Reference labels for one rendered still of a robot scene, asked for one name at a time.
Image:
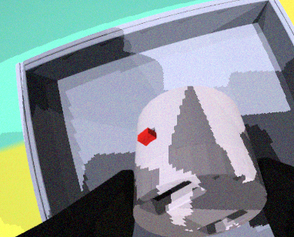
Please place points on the white cylinder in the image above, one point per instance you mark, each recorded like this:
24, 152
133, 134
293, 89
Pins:
195, 171

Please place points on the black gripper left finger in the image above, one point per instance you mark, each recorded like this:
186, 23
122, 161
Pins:
107, 211

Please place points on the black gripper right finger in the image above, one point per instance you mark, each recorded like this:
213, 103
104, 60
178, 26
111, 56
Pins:
279, 184

